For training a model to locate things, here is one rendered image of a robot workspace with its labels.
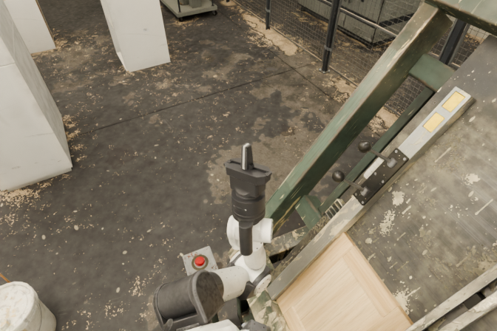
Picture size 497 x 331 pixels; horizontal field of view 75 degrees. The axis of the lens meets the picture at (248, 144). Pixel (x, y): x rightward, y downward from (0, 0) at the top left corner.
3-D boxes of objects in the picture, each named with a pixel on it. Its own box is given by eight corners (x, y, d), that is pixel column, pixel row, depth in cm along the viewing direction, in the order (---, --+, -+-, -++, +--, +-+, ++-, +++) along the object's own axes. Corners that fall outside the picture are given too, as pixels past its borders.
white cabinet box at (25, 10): (9, 44, 470) (-19, -8, 420) (52, 36, 490) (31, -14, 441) (10, 57, 441) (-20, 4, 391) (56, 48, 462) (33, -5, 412)
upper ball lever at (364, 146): (388, 165, 97) (353, 145, 94) (397, 157, 95) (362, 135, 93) (393, 172, 93) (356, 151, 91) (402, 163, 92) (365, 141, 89)
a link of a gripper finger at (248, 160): (250, 142, 78) (251, 164, 81) (242, 147, 75) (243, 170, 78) (255, 143, 77) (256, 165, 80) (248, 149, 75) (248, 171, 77)
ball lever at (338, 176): (362, 193, 102) (328, 174, 99) (370, 185, 100) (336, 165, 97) (365, 200, 98) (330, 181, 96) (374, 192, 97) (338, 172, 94)
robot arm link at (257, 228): (274, 196, 88) (273, 229, 93) (235, 193, 89) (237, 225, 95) (268, 224, 78) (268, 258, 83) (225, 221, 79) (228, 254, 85)
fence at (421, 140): (273, 287, 127) (265, 288, 125) (461, 90, 88) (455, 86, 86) (279, 299, 124) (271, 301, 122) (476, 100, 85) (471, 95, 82)
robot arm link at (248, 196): (238, 152, 86) (239, 188, 92) (215, 168, 79) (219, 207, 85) (279, 164, 80) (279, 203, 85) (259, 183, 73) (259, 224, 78)
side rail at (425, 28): (258, 236, 148) (239, 236, 141) (438, 15, 102) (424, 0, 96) (264, 247, 144) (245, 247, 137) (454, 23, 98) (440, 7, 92)
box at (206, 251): (187, 274, 144) (181, 255, 132) (212, 264, 148) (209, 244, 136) (194, 300, 137) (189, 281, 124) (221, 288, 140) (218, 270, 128)
